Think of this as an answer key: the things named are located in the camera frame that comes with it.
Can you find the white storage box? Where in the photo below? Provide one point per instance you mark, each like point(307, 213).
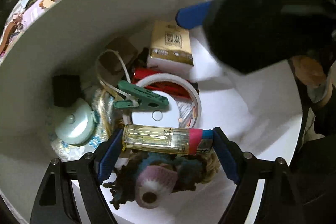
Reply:
point(261, 112)

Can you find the person right hand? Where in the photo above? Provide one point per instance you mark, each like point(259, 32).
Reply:
point(308, 71)

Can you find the green clothespin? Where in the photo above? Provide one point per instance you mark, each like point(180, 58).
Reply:
point(139, 98)

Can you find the gold tissue pack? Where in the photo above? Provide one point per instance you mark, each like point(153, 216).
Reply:
point(170, 49)

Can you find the blue floral pouch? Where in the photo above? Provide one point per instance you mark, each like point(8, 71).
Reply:
point(101, 104)

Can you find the mint green round case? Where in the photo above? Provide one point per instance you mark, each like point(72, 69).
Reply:
point(75, 124)

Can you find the blue brown knitted item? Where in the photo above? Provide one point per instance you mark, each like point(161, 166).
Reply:
point(149, 178)

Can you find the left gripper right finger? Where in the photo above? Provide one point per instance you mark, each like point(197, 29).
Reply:
point(246, 170)

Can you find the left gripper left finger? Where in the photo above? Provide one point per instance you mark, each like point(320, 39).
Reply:
point(55, 199)

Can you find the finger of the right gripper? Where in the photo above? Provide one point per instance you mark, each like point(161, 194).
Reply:
point(196, 15)

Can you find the white tape roll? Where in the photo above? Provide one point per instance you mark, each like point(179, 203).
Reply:
point(181, 112)

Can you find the black square cup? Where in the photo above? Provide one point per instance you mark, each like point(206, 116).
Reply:
point(66, 90)

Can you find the yellow lighter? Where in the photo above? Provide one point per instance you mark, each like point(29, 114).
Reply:
point(178, 141)

